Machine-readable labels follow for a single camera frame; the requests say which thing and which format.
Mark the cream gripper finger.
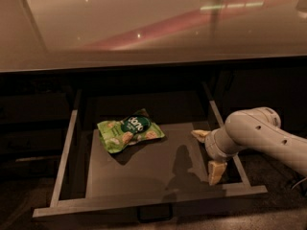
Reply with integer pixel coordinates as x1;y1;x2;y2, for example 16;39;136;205
208;160;227;186
191;129;209;143

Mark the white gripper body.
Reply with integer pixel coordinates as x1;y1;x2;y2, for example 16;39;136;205
204;127;241;162

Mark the dark grey drawer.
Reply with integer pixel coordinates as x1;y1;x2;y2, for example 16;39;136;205
33;86;267;226

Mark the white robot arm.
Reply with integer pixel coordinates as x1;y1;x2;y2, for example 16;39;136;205
191;107;307;185

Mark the dark grey cabinet door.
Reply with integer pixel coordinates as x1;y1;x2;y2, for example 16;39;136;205
212;62;307;137

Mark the green snack bag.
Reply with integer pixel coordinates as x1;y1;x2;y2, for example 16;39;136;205
97;108;165;154

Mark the white cable on floor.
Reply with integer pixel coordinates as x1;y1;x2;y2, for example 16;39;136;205
291;175;307;191

